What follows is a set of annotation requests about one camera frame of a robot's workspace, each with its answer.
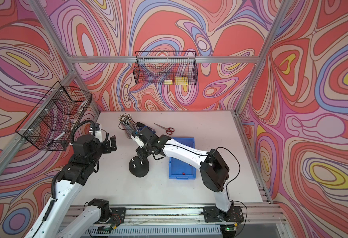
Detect blue plastic bin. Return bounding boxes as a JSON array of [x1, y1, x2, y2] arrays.
[[169, 137, 197, 180]]

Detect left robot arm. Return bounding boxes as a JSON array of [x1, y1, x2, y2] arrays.
[[26, 120, 117, 238]]

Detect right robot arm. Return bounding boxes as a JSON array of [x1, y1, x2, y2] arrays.
[[129, 128, 244, 224]]

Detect black round screw base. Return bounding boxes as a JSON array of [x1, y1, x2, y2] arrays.
[[128, 156, 150, 178]]

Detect blue black stapler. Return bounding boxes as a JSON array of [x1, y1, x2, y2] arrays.
[[136, 122, 155, 133]]

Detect metal pen cup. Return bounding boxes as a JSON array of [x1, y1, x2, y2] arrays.
[[118, 114, 138, 139]]

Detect white marker in basket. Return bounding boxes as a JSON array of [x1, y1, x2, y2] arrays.
[[47, 132, 65, 147]]

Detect yellow sticky note pad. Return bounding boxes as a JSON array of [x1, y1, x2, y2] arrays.
[[174, 76, 189, 85]]

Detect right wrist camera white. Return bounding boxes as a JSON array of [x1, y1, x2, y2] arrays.
[[131, 134, 145, 148]]

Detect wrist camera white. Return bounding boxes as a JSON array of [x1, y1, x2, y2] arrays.
[[131, 134, 145, 148], [89, 124, 109, 143]]

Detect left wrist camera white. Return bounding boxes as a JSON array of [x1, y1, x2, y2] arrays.
[[89, 124, 109, 143]]

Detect red handled scissors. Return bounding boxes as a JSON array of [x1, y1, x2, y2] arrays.
[[155, 124, 175, 135]]

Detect black wire basket left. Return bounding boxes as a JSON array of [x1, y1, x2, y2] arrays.
[[16, 82, 93, 151]]

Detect black wire basket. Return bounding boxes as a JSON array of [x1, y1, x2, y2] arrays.
[[16, 82, 93, 151], [133, 50, 198, 86]]

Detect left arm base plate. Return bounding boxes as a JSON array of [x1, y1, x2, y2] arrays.
[[95, 207, 126, 225]]

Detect black wire basket back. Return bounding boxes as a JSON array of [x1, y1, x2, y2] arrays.
[[133, 50, 198, 86]]

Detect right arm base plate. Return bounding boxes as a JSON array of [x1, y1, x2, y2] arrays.
[[200, 206, 245, 224]]

